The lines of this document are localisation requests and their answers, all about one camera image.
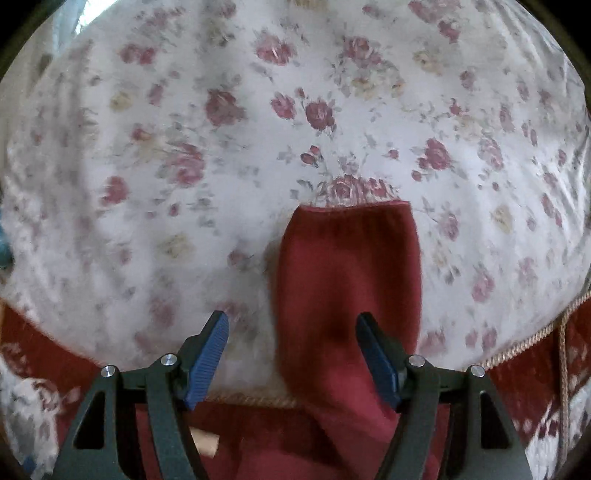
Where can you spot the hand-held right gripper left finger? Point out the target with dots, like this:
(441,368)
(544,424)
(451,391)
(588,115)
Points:
(206,364)

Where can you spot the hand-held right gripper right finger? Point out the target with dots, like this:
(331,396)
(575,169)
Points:
(377,362)

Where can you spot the dark red knit garment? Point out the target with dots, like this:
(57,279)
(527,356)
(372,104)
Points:
(346,277)

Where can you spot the small beige object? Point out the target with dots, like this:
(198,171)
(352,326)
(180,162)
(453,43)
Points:
(206,442)

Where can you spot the red white patterned bedspread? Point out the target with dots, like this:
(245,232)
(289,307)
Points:
(531,383)

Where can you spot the white floral bed sheet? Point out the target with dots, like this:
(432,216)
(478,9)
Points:
(184,161)

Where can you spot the blue cloth item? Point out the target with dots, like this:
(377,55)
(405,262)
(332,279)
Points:
(2,249)

